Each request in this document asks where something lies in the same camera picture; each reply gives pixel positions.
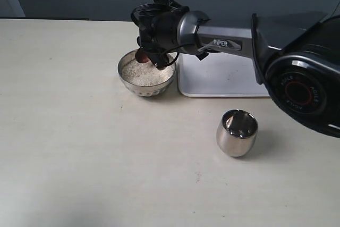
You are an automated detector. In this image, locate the dark red wooden spoon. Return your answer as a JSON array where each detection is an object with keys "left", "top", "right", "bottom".
[{"left": 135, "top": 48, "right": 149, "bottom": 63}]

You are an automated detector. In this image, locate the white rectangular tray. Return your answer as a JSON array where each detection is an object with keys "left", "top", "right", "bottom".
[{"left": 177, "top": 53, "right": 269, "bottom": 98}]

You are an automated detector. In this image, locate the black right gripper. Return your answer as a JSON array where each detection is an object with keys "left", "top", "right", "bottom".
[{"left": 137, "top": 6, "right": 189, "bottom": 70}]

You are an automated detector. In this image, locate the steel bowl of rice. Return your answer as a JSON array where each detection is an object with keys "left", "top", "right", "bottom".
[{"left": 117, "top": 50, "right": 176, "bottom": 97}]

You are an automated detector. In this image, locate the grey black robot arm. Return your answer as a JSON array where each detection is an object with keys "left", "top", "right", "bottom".
[{"left": 131, "top": 4, "right": 339, "bottom": 137}]

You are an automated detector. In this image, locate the shiny steel cup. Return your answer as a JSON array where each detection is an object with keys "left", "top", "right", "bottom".
[{"left": 216, "top": 109, "right": 258, "bottom": 157}]

